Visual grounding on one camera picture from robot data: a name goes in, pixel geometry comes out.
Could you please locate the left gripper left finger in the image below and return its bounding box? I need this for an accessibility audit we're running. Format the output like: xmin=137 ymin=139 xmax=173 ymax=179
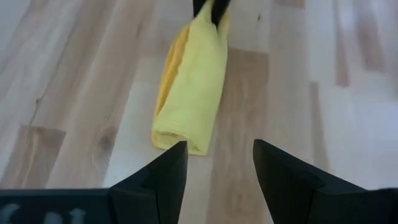
xmin=0 ymin=140 xmax=189 ymax=224

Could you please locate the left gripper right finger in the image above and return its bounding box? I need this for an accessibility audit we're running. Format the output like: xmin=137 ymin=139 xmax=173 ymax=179
xmin=252 ymin=139 xmax=398 ymax=224

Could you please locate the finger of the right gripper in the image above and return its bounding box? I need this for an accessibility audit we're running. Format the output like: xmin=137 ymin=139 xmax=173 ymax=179
xmin=192 ymin=0 xmax=208 ymax=19
xmin=211 ymin=0 xmax=232 ymax=27

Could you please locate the yellow microfiber towel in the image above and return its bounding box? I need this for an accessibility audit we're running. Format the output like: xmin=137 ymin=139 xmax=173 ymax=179
xmin=151 ymin=0 xmax=231 ymax=156

